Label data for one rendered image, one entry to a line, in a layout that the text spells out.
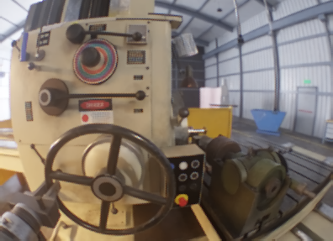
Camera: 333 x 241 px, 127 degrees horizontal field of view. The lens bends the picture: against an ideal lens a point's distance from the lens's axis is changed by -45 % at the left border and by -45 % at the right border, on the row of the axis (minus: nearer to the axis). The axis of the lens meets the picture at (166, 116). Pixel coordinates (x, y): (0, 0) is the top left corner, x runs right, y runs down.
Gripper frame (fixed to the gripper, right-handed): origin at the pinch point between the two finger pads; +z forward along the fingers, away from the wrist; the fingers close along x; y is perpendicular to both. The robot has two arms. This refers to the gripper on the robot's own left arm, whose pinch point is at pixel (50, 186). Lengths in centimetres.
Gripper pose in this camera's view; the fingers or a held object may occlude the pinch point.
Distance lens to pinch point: 49.3
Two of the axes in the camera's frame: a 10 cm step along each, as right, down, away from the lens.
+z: -2.0, -1.4, 9.7
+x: -9.8, 0.0, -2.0
